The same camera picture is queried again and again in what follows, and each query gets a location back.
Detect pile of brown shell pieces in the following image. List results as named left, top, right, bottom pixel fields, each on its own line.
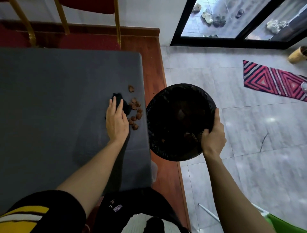
left=128, top=85, right=143, bottom=131

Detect black cleaning cloth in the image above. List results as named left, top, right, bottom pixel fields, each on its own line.
left=105, top=92, right=132, bottom=120

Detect grey tablecloth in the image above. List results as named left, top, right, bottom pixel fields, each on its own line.
left=0, top=47, right=153, bottom=214

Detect green plastic chair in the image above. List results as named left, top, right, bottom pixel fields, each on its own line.
left=252, top=203, right=307, bottom=233

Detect person's right hand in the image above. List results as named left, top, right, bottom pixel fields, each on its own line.
left=201, top=108, right=227, bottom=158

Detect person's left forearm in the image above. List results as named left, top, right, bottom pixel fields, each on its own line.
left=56, top=139, right=131, bottom=217

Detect black round trash bin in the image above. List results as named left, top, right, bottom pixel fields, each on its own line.
left=146, top=83, right=218, bottom=162

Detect red striped rug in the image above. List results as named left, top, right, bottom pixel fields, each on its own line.
left=243, top=60, right=307, bottom=103

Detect black yellow white shirt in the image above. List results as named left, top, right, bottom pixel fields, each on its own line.
left=0, top=188, right=191, bottom=233

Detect person's left hand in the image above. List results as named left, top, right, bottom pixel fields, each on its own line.
left=106, top=96, right=130, bottom=142

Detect pale sandal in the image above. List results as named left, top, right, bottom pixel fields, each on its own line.
left=201, top=11, right=213, bottom=24

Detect woven wicker basket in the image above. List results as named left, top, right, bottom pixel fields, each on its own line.
left=288, top=46, right=307, bottom=65

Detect red chair with gold frame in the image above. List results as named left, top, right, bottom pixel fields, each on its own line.
left=0, top=0, right=37, bottom=48
left=54, top=0, right=122, bottom=51

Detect brown waste scraps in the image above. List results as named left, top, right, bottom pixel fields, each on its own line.
left=183, top=132, right=201, bottom=143

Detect person's right forearm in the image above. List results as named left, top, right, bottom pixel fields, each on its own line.
left=203, top=154, right=276, bottom=233

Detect white rod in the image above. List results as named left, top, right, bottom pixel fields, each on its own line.
left=198, top=203, right=221, bottom=224

